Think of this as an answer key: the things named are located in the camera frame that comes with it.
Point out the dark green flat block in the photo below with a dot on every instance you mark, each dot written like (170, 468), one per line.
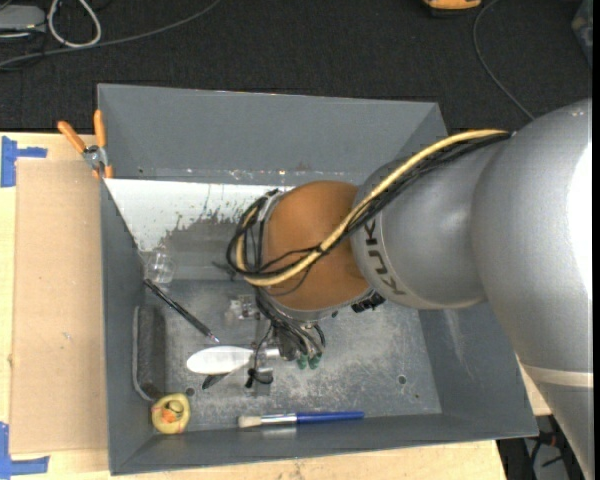
(150, 353)

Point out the black cylinder on white bracket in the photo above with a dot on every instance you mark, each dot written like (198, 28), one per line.
(369, 302)

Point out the brown cardboard board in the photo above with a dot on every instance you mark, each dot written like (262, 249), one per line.
(55, 278)

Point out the clear glass cup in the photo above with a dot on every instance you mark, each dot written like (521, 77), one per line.
(160, 268)

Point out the white oval spoon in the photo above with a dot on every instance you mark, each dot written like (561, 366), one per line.
(215, 359)

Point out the small clear plastic piece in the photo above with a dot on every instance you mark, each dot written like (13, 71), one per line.
(241, 310)

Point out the grey metal bin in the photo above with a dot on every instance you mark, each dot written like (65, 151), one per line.
(390, 358)

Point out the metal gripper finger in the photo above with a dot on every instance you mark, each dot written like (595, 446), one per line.
(261, 379)
(266, 353)

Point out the black pen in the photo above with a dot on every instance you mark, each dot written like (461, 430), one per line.
(180, 310)

